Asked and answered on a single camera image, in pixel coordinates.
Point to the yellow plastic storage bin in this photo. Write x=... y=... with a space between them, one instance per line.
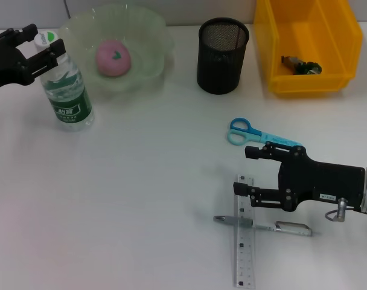
x=292 y=36

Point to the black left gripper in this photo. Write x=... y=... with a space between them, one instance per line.
x=8 y=66

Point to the pink round ball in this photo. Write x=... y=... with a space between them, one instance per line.
x=111 y=60

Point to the transparent plastic ruler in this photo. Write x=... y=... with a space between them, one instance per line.
x=245 y=256

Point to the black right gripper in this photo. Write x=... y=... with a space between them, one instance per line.
x=322 y=181

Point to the blue scissors with sheath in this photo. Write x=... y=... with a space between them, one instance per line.
x=256 y=134

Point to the white silver ballpoint pen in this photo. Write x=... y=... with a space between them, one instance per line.
x=292 y=229

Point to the black mesh pen holder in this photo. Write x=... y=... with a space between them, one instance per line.
x=219 y=60

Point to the green plastic wrapper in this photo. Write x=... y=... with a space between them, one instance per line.
x=302 y=66

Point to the clear water bottle green label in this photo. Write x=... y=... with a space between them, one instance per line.
x=68 y=99

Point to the translucent green fruit bowl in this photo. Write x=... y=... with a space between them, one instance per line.
x=141 y=30

